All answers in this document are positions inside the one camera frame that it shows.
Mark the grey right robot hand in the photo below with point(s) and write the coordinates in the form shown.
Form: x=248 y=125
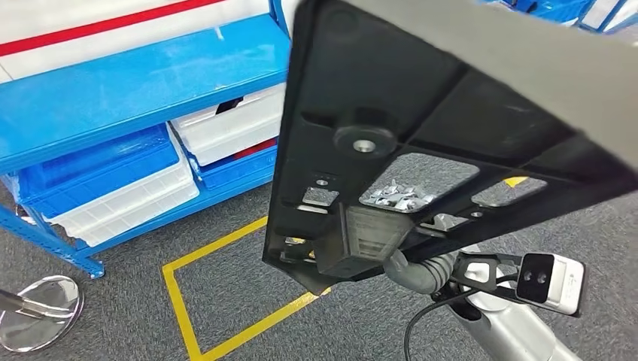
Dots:
x=398 y=197

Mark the blue plastic crate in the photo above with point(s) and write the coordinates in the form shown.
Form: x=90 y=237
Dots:
x=234 y=172
x=99 y=164

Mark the white panel with red stripe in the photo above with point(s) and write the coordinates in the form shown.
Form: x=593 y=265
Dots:
x=149 y=42

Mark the black plastic part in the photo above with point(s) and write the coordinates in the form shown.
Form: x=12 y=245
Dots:
x=349 y=74

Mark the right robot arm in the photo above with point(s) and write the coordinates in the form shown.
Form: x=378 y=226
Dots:
x=498 y=334

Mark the chrome stanchion post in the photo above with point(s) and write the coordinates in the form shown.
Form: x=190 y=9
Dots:
x=45 y=319

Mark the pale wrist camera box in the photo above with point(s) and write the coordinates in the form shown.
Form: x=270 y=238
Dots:
x=563 y=284

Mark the blue metal shelf rack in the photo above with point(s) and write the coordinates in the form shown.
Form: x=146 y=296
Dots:
x=124 y=84
x=548 y=7

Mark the red item in crate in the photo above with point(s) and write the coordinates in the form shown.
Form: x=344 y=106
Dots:
x=256 y=148

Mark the black camera bracket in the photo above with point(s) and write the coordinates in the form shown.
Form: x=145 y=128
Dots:
x=498 y=257

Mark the translucent white plastic crate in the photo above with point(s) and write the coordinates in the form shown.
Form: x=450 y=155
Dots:
x=129 y=204

